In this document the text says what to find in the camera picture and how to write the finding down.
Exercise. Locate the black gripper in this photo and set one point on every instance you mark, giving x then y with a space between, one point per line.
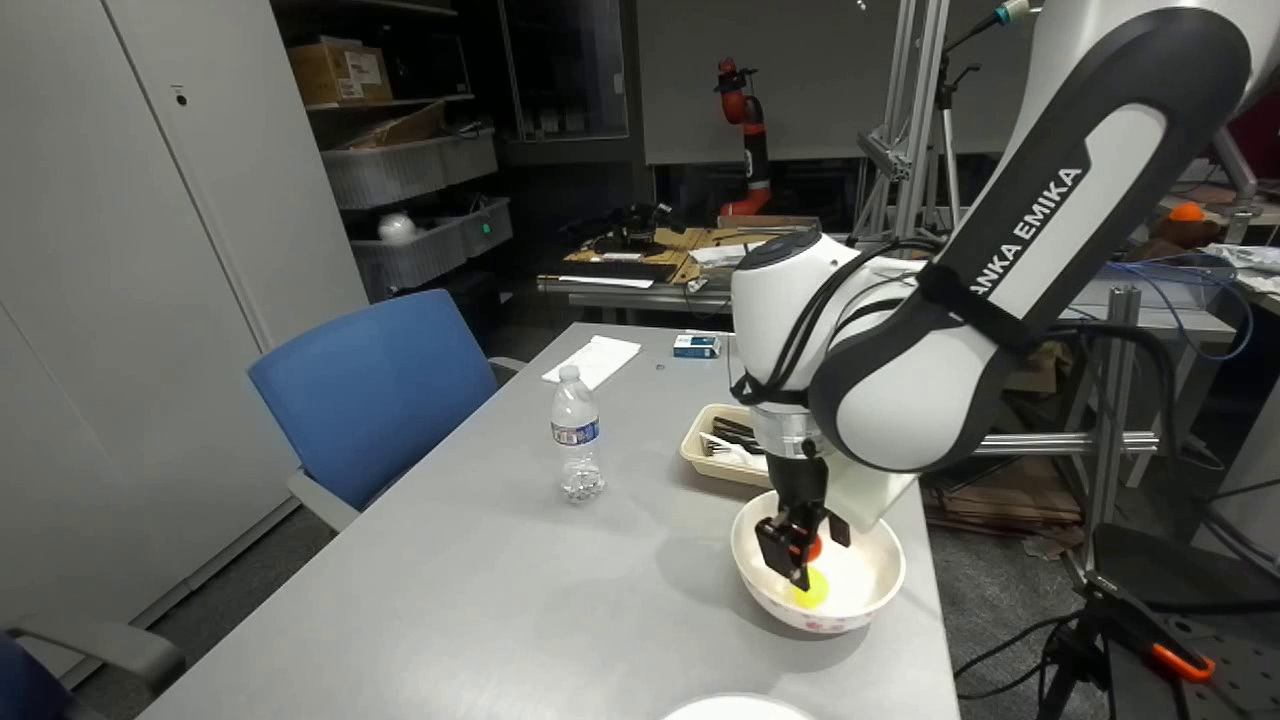
800 485

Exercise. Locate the red ball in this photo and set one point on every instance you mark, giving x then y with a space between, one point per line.
800 536

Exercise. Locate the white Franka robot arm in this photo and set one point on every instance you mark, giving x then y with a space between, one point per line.
1042 200

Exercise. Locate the yellow ball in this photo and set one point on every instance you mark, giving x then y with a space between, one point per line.
809 593

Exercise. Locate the white floral bowl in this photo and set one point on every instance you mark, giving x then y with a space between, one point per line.
866 572

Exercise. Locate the black plastic fork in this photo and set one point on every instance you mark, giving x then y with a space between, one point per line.
732 430

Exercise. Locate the white disposable plate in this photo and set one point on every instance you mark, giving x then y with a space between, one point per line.
741 711

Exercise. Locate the small blue box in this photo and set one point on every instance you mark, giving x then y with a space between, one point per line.
692 347

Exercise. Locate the clear water bottle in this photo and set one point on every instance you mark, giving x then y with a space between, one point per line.
576 441

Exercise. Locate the white paper sheet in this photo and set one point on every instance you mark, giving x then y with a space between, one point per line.
595 363

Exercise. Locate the cluttered metal workbench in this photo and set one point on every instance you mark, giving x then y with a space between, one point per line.
652 263

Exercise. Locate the grey metal stand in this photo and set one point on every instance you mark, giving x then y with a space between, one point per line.
1112 415

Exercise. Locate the blue office chair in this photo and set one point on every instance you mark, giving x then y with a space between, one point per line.
374 387

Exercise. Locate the grey storage bin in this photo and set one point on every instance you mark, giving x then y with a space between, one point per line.
404 166
425 247

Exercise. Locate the brown cardboard box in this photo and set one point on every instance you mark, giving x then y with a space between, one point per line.
333 71

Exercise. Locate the white storage cabinet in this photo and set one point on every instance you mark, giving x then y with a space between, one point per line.
145 264

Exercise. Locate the black camera tripod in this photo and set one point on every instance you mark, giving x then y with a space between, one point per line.
1087 640

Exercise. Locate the aluminium frame post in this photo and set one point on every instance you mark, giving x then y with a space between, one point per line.
914 105

